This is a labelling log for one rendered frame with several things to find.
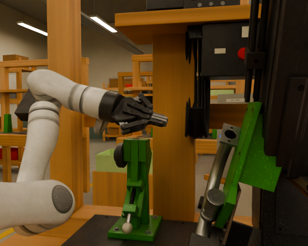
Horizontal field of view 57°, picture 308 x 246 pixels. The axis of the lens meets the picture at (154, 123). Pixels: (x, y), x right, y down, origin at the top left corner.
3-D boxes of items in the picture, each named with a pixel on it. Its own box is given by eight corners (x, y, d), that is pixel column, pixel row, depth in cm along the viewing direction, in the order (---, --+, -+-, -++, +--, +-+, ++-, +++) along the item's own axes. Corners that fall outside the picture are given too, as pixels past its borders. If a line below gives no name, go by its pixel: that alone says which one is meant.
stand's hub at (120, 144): (121, 170, 81) (121, 144, 81) (111, 170, 82) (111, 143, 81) (128, 165, 88) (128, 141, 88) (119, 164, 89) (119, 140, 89)
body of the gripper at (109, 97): (93, 106, 65) (131, 116, 63) (108, 82, 70) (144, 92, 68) (97, 126, 71) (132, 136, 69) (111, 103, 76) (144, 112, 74)
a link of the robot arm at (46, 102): (39, 93, 80) (36, 134, 72) (27, 71, 72) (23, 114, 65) (64, 90, 80) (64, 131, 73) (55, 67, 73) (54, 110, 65)
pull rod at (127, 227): (130, 235, 73) (130, 214, 73) (120, 235, 74) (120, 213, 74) (136, 227, 79) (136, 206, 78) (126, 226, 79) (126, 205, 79)
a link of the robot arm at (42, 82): (88, 75, 69) (95, 98, 76) (33, 61, 72) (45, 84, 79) (74, 97, 65) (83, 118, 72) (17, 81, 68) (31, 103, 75)
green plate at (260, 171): (267, 219, 54) (302, 112, 52) (224, 205, 55) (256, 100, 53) (257, 200, 65) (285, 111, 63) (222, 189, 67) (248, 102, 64)
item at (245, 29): (264, 74, 78) (265, 19, 77) (201, 76, 81) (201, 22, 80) (257, 79, 90) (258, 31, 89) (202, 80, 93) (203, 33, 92)
